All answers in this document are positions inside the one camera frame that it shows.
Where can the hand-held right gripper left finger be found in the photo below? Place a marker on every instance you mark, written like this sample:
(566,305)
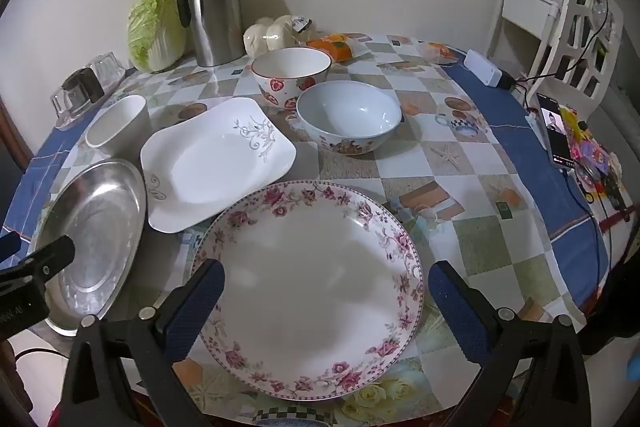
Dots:
(195,307)

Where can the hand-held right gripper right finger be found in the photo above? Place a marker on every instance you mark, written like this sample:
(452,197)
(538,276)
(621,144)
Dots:
(457,312)

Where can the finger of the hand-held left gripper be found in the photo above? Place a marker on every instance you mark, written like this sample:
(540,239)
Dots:
(9,249)
(52,257)

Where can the round steel plate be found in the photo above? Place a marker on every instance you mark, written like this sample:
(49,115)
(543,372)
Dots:
(95,227)

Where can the round floral plate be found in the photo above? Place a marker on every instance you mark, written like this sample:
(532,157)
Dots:
(310,287)

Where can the white square plate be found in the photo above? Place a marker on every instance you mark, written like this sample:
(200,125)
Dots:
(210,167)

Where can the white square bowl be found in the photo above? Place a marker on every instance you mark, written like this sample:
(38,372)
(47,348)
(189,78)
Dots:
(117,122)

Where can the pale blue printed bowl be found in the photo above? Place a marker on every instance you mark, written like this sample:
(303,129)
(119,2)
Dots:
(350,107)

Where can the red strawberry print bowl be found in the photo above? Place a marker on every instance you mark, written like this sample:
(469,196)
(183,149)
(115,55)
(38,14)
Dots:
(290,67)

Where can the clear drinking glass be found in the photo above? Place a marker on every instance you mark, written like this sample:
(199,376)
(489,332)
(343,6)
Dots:
(67,107)
(107,68)

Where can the smartphone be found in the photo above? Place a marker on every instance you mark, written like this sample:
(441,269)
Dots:
(555,132)

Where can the colourful printed packets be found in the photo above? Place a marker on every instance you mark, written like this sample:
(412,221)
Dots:
(595,152)

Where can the white charger box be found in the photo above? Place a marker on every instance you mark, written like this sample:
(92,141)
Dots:
(482,68)

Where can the napa cabbage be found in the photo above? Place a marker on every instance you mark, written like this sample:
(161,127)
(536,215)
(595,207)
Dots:
(155,32)

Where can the clear packet with orange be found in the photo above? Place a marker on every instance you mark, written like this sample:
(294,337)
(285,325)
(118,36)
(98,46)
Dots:
(440,52)

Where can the bag of steamed buns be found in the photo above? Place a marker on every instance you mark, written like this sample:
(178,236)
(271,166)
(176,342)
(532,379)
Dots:
(265,37)

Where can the orange snack packet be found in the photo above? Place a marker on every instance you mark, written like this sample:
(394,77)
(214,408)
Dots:
(337,47)

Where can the steel thermos jug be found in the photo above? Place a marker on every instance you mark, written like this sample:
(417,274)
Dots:
(220,17)

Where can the white chair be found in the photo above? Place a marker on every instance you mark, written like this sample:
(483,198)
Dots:
(530,9)

